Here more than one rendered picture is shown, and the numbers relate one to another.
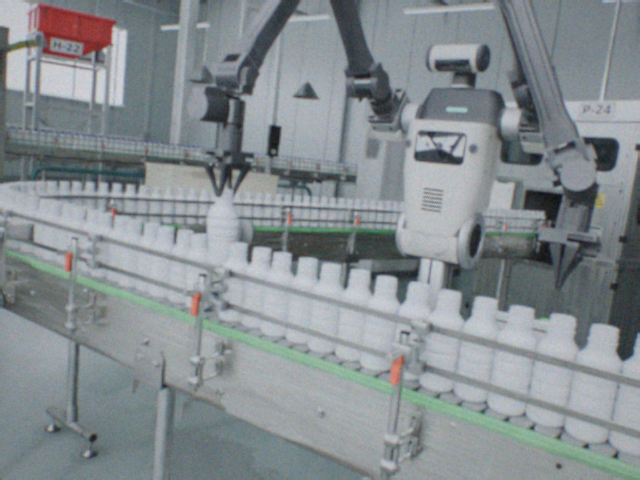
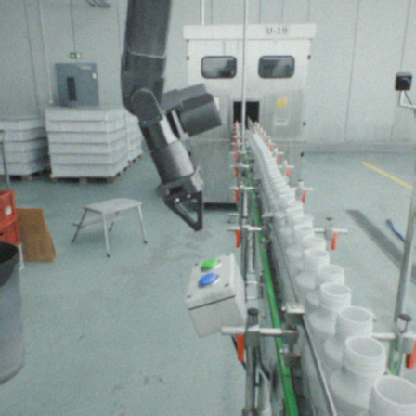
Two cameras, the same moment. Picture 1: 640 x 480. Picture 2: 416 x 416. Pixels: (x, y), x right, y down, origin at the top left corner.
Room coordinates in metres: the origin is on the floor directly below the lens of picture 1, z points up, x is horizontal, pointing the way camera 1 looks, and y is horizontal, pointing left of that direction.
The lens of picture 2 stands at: (1.36, 0.13, 1.40)
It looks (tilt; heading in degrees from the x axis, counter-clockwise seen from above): 17 degrees down; 238
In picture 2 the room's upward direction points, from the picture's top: straight up
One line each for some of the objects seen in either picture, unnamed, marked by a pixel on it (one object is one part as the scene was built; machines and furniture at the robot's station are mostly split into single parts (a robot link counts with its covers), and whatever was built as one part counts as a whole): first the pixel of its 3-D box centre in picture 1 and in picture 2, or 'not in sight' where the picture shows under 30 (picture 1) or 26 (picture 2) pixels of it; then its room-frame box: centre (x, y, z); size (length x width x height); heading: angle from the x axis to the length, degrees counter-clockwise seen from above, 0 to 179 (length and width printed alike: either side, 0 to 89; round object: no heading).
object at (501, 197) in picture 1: (500, 198); not in sight; (4.85, -1.46, 1.22); 0.23 x 0.04 x 0.32; 37
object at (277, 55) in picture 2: not in sight; (244, 121); (-1.91, -4.30, 1.05); 1.60 x 1.40 x 2.10; 55
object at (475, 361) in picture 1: (478, 348); (312, 300); (0.92, -0.28, 1.08); 0.06 x 0.06 x 0.17
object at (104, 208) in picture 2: not in sight; (107, 222); (0.27, -3.53, 0.21); 0.61 x 0.47 x 0.41; 108
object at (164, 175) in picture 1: (207, 230); not in sight; (5.58, 1.06, 0.59); 1.10 x 0.62 x 1.18; 127
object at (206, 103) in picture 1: (220, 93); not in sight; (1.22, 0.23, 1.47); 0.12 x 0.09 x 0.12; 145
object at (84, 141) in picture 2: not in sight; (90, 142); (-0.56, -6.90, 0.59); 1.24 x 1.03 x 1.17; 57
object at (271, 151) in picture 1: (272, 141); not in sight; (7.71, 0.73, 1.55); 0.17 x 0.15 x 0.42; 127
